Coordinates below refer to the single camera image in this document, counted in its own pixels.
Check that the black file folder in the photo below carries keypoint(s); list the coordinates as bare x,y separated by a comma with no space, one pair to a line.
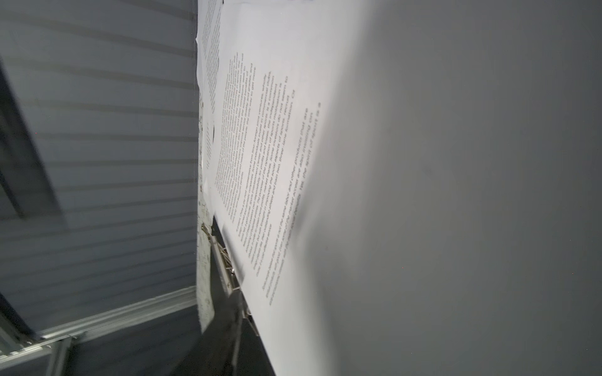
230,343

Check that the printed sheet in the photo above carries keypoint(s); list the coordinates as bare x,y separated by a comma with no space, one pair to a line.
413,187

